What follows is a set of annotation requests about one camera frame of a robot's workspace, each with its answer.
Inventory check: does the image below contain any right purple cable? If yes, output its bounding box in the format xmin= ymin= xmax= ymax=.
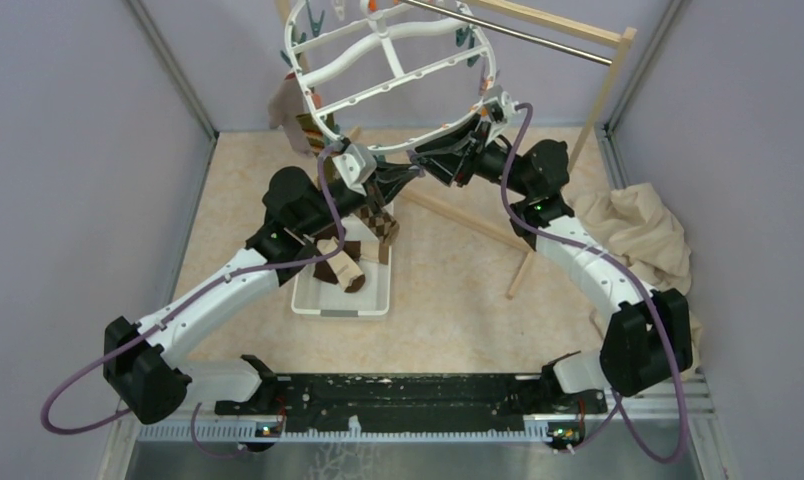
xmin=499 ymin=101 xmax=691 ymax=465

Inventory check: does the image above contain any metal hanging rod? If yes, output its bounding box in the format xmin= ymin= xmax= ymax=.
xmin=402 ymin=0 xmax=613 ymax=67

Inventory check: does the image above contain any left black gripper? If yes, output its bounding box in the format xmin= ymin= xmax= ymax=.
xmin=301 ymin=159 xmax=421 ymax=238

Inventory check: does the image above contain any beige crumpled cloth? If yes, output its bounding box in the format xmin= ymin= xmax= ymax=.
xmin=574 ymin=182 xmax=705 ymax=382

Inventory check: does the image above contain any wrist white camera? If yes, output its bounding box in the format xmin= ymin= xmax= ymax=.
xmin=332 ymin=144 xmax=377 ymax=196
xmin=480 ymin=91 xmax=517 ymax=129

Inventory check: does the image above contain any white round clip hanger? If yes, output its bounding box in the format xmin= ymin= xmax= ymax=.
xmin=279 ymin=1 xmax=504 ymax=155

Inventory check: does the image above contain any beige brown sock in basket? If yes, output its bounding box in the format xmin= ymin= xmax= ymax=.
xmin=325 ymin=240 xmax=390 ymax=294

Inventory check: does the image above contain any wooden drying rack frame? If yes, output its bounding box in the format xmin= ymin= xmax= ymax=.
xmin=272 ymin=0 xmax=638 ymax=301

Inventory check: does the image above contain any white plastic basket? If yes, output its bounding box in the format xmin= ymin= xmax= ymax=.
xmin=290 ymin=206 xmax=395 ymax=318

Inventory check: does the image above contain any brown checkered sock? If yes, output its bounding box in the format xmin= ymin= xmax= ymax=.
xmin=357 ymin=195 xmax=400 ymax=246

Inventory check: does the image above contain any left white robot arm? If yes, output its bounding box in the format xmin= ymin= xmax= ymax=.
xmin=102 ymin=162 xmax=418 ymax=425

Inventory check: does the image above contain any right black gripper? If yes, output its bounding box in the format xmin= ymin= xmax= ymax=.
xmin=411 ymin=113 xmax=533 ymax=197

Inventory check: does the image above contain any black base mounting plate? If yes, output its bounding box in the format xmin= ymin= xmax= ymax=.
xmin=214 ymin=373 xmax=609 ymax=448

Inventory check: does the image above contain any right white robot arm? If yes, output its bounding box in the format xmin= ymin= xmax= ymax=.
xmin=408 ymin=119 xmax=693 ymax=412

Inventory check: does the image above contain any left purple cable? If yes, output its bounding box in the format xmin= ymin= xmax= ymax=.
xmin=39 ymin=145 xmax=347 ymax=460

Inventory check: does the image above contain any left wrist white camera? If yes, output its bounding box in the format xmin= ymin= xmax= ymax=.
xmin=332 ymin=144 xmax=377 ymax=196

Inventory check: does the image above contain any grey sock on hanger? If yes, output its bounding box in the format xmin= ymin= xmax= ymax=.
xmin=267 ymin=71 xmax=313 ymax=156

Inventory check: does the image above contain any purple cable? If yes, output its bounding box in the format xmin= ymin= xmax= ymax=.
xmin=39 ymin=145 xmax=347 ymax=460
xmin=499 ymin=101 xmax=691 ymax=465

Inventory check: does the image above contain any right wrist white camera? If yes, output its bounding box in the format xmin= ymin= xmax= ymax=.
xmin=480 ymin=91 xmax=517 ymax=129

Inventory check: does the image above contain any white slotted cable duct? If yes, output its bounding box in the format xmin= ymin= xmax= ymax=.
xmin=137 ymin=417 xmax=552 ymax=443

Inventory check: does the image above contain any orange green sock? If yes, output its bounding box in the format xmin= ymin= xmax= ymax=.
xmin=296 ymin=113 xmax=326 ymax=155

